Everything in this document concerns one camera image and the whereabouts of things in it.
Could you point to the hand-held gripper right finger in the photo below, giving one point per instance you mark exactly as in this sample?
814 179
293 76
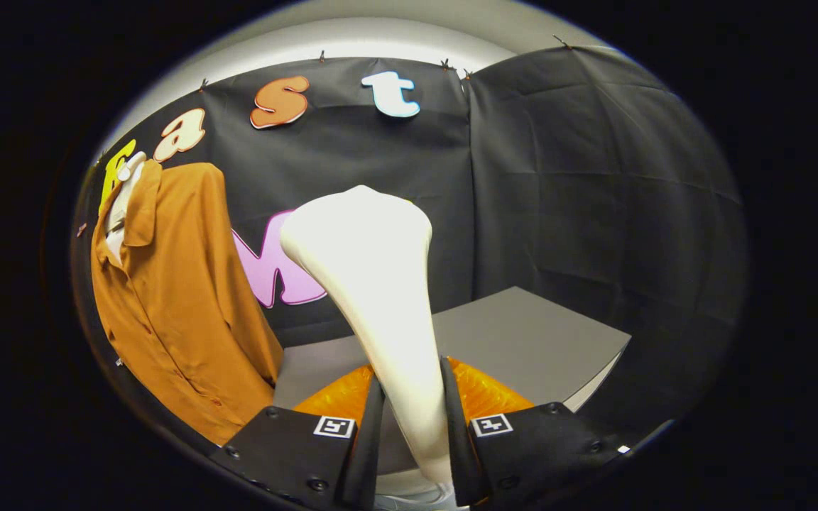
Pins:
455 440

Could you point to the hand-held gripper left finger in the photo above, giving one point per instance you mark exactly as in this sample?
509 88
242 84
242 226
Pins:
370 440

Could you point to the orange button-up shirt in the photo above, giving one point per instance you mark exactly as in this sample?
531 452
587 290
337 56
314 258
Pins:
182 305

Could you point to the white garment hanger form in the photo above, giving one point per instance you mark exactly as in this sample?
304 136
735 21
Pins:
125 206

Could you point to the grey table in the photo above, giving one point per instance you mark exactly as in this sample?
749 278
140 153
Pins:
522 341

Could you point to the black backdrop cloth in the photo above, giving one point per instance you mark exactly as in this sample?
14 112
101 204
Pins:
579 177

